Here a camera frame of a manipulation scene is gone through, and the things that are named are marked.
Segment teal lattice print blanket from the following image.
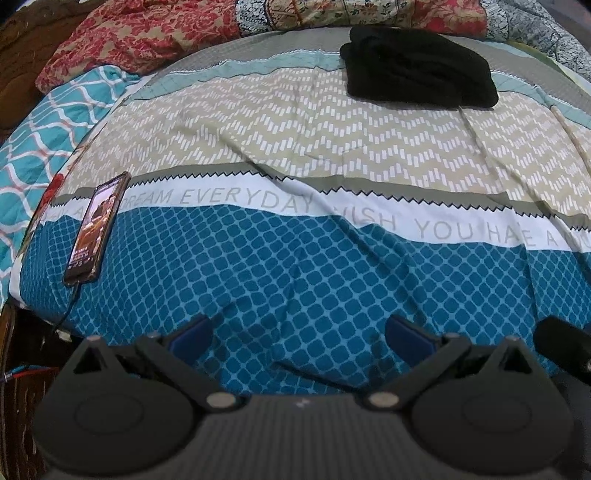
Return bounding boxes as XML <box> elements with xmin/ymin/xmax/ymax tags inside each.
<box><xmin>0</xmin><ymin>65</ymin><xmax>145</xmax><ymax>296</ymax></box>

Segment black cable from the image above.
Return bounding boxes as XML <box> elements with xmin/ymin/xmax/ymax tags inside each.
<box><xmin>50</xmin><ymin>281</ymin><xmax>85</xmax><ymax>334</ymax></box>

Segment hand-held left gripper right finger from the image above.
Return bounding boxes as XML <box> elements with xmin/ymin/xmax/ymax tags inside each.
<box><xmin>367</xmin><ymin>315</ymin><xmax>532</xmax><ymax>411</ymax></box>

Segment wooden headboard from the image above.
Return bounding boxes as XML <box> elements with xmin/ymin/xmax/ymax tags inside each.
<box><xmin>0</xmin><ymin>7</ymin><xmax>100</xmax><ymax>141</ymax></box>

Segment zigzag patterned bedsheet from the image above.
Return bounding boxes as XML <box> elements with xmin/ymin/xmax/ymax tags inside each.
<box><xmin>9</xmin><ymin>28</ymin><xmax>591</xmax><ymax>402</ymax></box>

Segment patchwork floral quilt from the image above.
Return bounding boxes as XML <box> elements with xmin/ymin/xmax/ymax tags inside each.
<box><xmin>36</xmin><ymin>0</ymin><xmax>591</xmax><ymax>93</ymax></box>

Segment smartphone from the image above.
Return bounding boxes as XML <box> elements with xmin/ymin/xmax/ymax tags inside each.
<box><xmin>63</xmin><ymin>171</ymin><xmax>132</xmax><ymax>285</ymax></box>

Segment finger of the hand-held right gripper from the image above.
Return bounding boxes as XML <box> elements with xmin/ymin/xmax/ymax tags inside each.
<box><xmin>534</xmin><ymin>315</ymin><xmax>591</xmax><ymax>371</ymax></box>

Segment red and blue wires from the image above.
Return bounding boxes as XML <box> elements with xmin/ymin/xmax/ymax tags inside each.
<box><xmin>0</xmin><ymin>364</ymin><xmax>43</xmax><ymax>382</ymax></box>

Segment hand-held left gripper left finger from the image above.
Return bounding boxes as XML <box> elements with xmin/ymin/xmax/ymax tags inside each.
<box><xmin>74</xmin><ymin>315</ymin><xmax>242</xmax><ymax>411</ymax></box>

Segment black pants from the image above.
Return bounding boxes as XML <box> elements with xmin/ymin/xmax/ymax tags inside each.
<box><xmin>339</xmin><ymin>25</ymin><xmax>499</xmax><ymax>110</ymax></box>

